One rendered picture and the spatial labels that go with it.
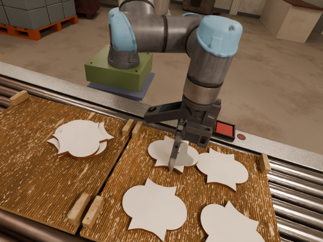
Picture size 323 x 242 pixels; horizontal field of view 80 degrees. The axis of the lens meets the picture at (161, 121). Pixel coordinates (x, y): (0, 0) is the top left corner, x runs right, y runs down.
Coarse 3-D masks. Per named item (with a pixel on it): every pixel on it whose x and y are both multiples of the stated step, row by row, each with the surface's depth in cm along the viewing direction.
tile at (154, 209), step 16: (128, 192) 44; (144, 192) 45; (160, 192) 45; (128, 208) 42; (144, 208) 42; (160, 208) 42; (176, 208) 43; (144, 224) 40; (160, 224) 40; (176, 224) 40; (160, 240) 38
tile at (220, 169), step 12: (204, 156) 56; (216, 156) 56; (228, 156) 57; (204, 168) 52; (216, 168) 53; (228, 168) 53; (240, 168) 54; (216, 180) 50; (228, 180) 50; (240, 180) 51
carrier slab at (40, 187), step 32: (32, 96) 69; (0, 128) 56; (32, 128) 57; (0, 160) 48; (32, 160) 49; (64, 160) 50; (96, 160) 51; (0, 192) 42; (32, 192) 43; (64, 192) 44; (96, 192) 45; (64, 224) 39
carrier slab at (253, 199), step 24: (144, 144) 58; (192, 144) 60; (120, 168) 50; (144, 168) 51; (192, 168) 53; (120, 192) 45; (192, 192) 48; (216, 192) 49; (240, 192) 49; (264, 192) 50; (120, 216) 41; (192, 216) 43; (264, 216) 45; (96, 240) 38; (120, 240) 38; (144, 240) 38; (168, 240) 39; (192, 240) 39; (264, 240) 41
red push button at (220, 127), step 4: (216, 124) 71; (220, 124) 71; (224, 124) 71; (216, 128) 69; (220, 128) 69; (224, 128) 69; (228, 128) 70; (232, 128) 70; (220, 132) 68; (224, 132) 68; (228, 132) 68; (232, 132) 68
